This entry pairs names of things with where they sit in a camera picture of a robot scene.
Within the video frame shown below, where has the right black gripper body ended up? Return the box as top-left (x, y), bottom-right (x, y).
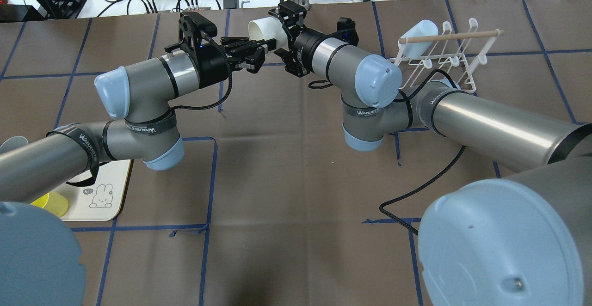
top-left (288, 28), bottom-right (327, 77)

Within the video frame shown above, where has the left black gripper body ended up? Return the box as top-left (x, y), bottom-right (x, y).
top-left (197, 43), bottom-right (241, 89)

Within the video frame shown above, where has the pale green cup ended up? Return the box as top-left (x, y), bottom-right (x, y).
top-left (248, 17), bottom-right (288, 49)

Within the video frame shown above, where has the light blue cup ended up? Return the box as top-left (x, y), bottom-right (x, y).
top-left (399, 20), bottom-right (439, 60)

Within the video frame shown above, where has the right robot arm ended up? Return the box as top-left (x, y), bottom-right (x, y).
top-left (260, 1), bottom-right (591, 306)

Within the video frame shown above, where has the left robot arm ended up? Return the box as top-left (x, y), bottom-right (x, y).
top-left (1, 31), bottom-right (279, 306)

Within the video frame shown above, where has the yellow cup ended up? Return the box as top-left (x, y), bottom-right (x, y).
top-left (30, 191), bottom-right (69, 218)

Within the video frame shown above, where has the grey cup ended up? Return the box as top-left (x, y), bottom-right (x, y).
top-left (0, 135), bottom-right (28, 155)

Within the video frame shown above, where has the cream plastic tray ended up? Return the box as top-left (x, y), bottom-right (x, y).
top-left (55, 160), bottom-right (133, 221)

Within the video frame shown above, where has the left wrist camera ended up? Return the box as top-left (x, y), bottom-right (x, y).
top-left (164, 11), bottom-right (218, 53)

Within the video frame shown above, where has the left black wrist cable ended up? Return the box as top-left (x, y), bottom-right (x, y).
top-left (173, 36), bottom-right (233, 111)

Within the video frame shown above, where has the white wire cup rack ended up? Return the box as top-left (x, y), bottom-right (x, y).
top-left (389, 18), bottom-right (505, 94)

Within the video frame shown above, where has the black corrugated cable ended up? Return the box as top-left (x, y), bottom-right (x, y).
top-left (379, 145), bottom-right (467, 236)

